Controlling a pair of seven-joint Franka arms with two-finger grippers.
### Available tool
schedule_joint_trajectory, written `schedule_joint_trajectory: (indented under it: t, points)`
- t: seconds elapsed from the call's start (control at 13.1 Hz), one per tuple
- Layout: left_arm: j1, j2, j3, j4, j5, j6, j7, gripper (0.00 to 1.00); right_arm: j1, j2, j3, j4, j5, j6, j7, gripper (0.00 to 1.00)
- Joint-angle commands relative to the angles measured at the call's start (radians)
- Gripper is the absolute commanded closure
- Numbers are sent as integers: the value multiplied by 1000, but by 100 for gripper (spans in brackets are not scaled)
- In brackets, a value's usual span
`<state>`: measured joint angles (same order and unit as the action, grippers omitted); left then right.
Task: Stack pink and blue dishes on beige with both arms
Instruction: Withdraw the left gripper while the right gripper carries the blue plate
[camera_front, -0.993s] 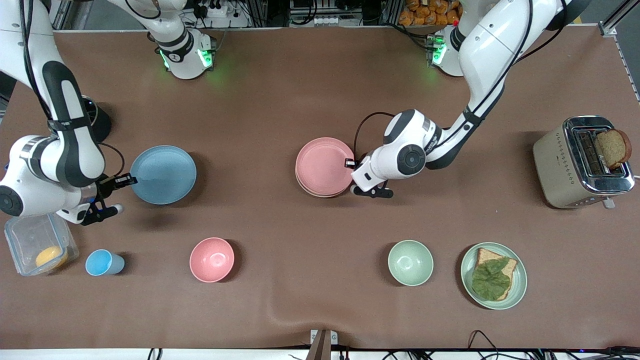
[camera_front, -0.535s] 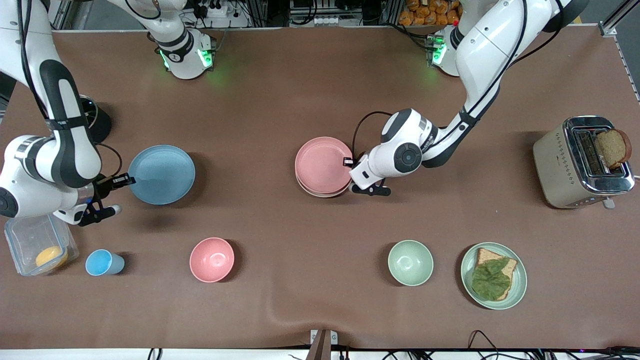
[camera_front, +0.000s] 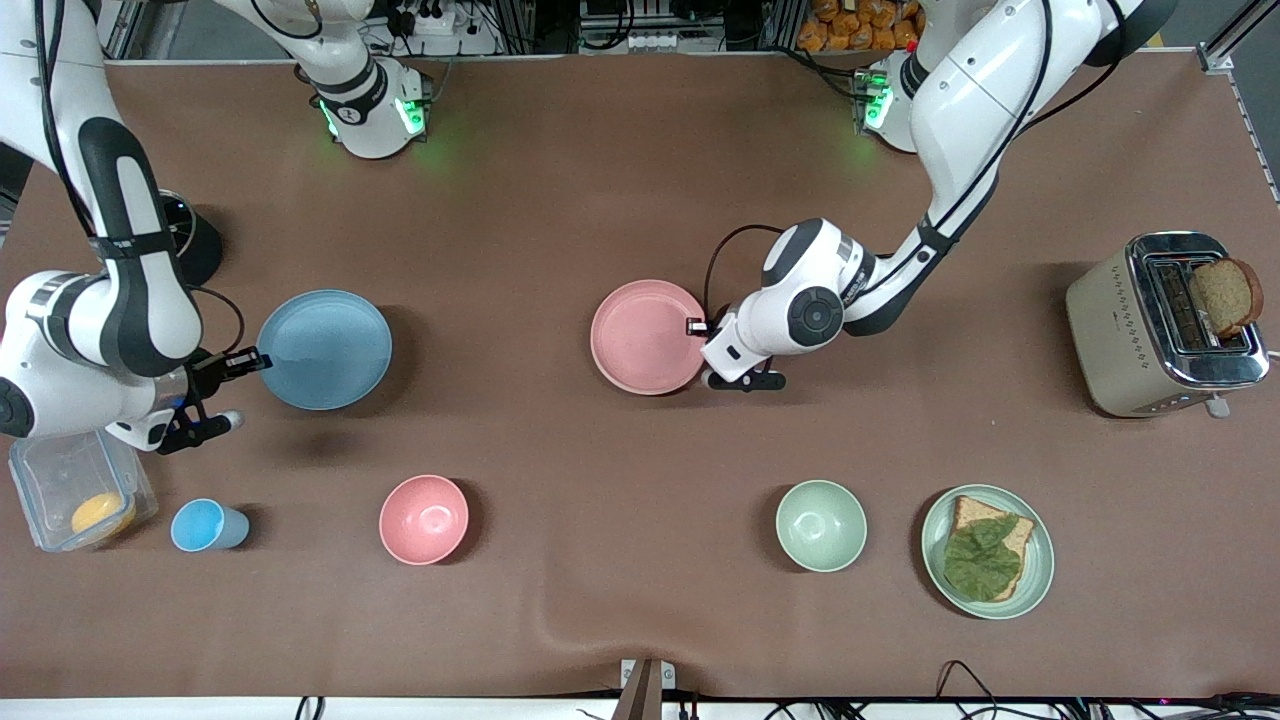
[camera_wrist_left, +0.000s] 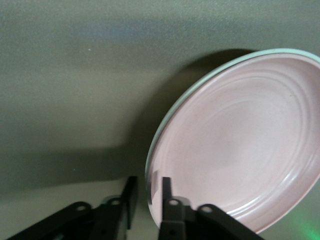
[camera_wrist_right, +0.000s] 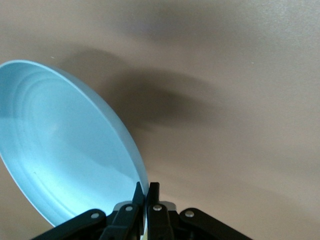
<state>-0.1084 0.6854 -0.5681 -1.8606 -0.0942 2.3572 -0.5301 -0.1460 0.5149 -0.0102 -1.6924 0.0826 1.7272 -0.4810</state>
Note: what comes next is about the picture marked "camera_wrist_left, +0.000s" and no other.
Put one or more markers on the beige plate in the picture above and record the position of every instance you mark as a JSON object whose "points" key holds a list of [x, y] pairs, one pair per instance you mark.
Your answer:
{"points": [[280, 51]]}

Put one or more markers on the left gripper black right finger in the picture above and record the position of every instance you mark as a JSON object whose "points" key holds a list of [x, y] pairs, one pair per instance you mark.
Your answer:
{"points": [[175, 222]]}

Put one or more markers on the pink plate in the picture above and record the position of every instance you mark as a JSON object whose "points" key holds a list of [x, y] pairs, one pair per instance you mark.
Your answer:
{"points": [[237, 140]]}

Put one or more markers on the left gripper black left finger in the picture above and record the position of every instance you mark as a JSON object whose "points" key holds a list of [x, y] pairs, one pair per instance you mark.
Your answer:
{"points": [[117, 220]]}

